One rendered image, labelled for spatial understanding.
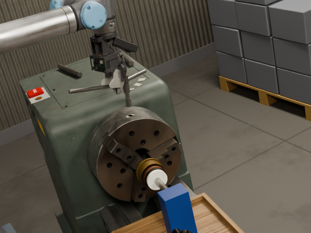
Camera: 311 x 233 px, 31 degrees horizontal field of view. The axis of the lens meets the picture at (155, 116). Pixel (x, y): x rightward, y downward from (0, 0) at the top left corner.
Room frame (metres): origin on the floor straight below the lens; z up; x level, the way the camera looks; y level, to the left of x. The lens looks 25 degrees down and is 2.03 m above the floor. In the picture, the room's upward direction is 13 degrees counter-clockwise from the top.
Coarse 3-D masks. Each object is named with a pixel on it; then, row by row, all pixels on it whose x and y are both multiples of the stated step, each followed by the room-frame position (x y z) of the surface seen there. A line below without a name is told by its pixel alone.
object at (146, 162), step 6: (144, 162) 1.60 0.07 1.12; (150, 162) 1.59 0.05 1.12; (156, 162) 1.60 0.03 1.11; (138, 168) 1.60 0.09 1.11; (144, 168) 1.57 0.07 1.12; (150, 168) 1.56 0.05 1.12; (156, 168) 1.56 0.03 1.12; (162, 168) 1.59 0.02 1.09; (138, 174) 1.59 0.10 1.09; (144, 174) 1.56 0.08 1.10; (144, 180) 1.55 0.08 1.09
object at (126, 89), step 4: (128, 80) 1.74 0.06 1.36; (124, 84) 1.73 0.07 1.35; (128, 84) 1.73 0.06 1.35; (124, 88) 1.73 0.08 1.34; (128, 88) 1.73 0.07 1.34; (124, 92) 1.73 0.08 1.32; (128, 92) 1.73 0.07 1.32; (128, 96) 1.73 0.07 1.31; (128, 100) 1.73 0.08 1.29; (128, 104) 1.73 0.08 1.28
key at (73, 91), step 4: (140, 72) 1.79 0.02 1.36; (144, 72) 1.80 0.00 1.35; (132, 76) 1.76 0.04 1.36; (136, 76) 1.77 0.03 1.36; (80, 88) 1.61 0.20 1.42; (84, 88) 1.62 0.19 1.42; (88, 88) 1.63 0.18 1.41; (92, 88) 1.64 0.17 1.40; (96, 88) 1.65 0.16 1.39; (100, 88) 1.66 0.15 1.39; (104, 88) 1.67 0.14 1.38; (68, 92) 1.58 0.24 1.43; (72, 92) 1.58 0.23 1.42; (76, 92) 1.60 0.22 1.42
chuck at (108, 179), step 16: (128, 112) 1.76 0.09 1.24; (144, 112) 1.77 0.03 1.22; (112, 128) 1.69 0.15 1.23; (128, 128) 1.69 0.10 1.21; (144, 128) 1.70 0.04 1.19; (160, 128) 1.72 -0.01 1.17; (96, 144) 1.70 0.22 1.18; (128, 144) 1.68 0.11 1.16; (144, 144) 1.70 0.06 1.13; (96, 160) 1.65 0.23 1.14; (112, 160) 1.66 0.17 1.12; (176, 160) 1.73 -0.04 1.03; (96, 176) 1.67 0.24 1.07; (112, 176) 1.66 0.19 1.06; (128, 176) 1.68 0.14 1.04; (112, 192) 1.66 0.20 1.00; (128, 192) 1.67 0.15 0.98
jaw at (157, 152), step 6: (174, 138) 1.73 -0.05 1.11; (162, 144) 1.71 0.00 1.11; (168, 144) 1.70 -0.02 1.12; (174, 144) 1.69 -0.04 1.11; (150, 150) 1.70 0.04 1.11; (156, 150) 1.69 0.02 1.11; (162, 150) 1.67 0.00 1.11; (168, 150) 1.68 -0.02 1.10; (174, 150) 1.69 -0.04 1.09; (150, 156) 1.66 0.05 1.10; (156, 156) 1.65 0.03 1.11; (162, 156) 1.65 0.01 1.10; (168, 156) 1.66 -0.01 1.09; (162, 162) 1.63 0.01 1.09
